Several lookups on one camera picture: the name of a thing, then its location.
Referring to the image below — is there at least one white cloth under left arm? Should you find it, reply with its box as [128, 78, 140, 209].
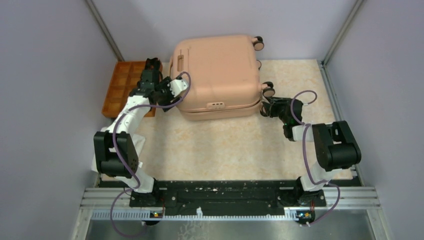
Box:
[91, 134, 146, 173]

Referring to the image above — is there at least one aluminium rail frame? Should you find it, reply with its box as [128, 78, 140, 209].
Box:
[72, 180, 391, 240]

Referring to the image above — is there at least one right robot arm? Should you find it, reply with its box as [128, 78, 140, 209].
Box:
[260, 97, 362, 206]

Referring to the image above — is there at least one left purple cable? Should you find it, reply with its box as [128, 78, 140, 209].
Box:
[109, 71, 192, 239]

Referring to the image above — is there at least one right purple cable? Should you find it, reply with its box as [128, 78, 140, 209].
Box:
[290, 90, 341, 227]

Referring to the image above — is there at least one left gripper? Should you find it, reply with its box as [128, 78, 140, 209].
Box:
[154, 76, 183, 112]

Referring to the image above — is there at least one pink suitcase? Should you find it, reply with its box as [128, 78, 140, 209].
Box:
[170, 34, 267, 121]

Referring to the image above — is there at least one purple cable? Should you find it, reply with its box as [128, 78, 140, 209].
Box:
[109, 71, 192, 239]
[290, 90, 341, 227]

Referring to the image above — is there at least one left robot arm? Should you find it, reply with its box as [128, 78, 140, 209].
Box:
[93, 69, 192, 207]

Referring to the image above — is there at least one wooden compartment tray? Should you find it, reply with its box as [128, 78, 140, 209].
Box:
[101, 61, 163, 119]

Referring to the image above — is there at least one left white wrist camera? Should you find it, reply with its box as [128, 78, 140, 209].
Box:
[169, 78, 189, 98]

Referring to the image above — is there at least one rolled dark tie top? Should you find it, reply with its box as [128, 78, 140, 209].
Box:
[144, 57, 162, 71]

